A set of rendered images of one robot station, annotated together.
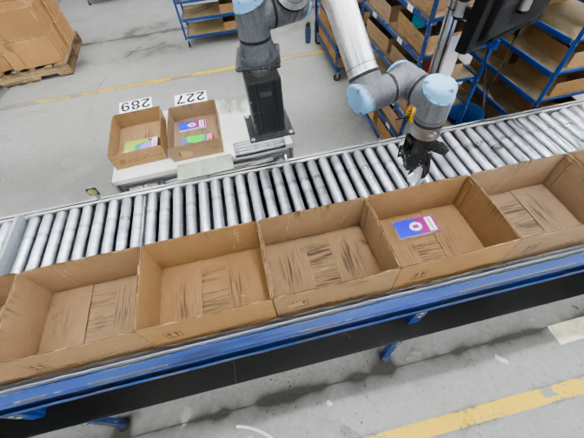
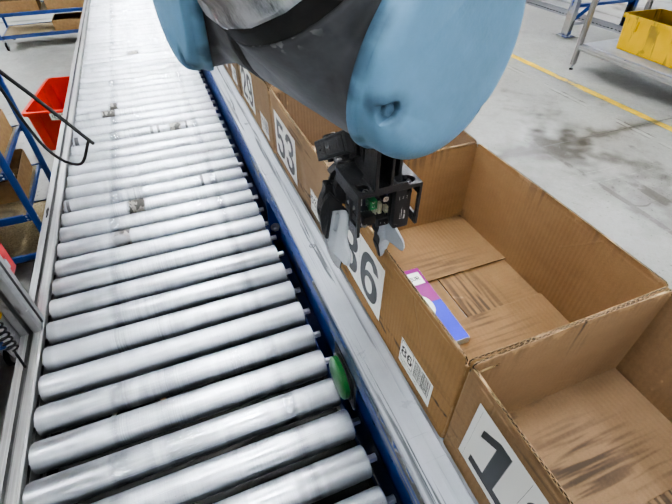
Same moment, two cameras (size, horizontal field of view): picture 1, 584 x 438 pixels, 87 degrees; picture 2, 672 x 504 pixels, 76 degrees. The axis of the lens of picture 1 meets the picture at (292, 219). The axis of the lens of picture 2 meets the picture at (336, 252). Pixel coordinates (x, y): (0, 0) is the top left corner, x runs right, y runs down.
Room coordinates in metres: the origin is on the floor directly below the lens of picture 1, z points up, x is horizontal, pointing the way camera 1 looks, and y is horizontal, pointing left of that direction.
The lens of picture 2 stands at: (0.88, -0.06, 1.42)
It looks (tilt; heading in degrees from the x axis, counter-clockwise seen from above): 42 degrees down; 256
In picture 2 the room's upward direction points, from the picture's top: straight up
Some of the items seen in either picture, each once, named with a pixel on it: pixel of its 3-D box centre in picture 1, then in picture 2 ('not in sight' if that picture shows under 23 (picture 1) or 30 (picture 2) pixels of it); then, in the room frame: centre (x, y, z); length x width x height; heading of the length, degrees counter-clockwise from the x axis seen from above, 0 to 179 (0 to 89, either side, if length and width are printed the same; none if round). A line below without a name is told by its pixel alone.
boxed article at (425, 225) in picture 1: (415, 227); (420, 308); (0.64, -0.47, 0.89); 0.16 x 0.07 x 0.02; 97
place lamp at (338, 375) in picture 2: not in sight; (337, 377); (0.78, -0.43, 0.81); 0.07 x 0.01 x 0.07; 97
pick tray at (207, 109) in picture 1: (195, 129); not in sight; (1.53, 0.50, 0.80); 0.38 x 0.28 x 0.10; 8
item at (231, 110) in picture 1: (202, 132); not in sight; (1.59, 0.49, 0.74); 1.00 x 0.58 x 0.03; 99
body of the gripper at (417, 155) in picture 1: (417, 149); (372, 166); (0.75, -0.43, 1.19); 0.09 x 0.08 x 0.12; 97
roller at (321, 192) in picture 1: (322, 195); not in sight; (0.99, -0.17, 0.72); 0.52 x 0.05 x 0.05; 7
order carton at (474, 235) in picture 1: (431, 230); (463, 263); (0.57, -0.48, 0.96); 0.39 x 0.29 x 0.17; 97
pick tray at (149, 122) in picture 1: (139, 136); not in sight; (1.52, 0.83, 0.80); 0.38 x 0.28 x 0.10; 10
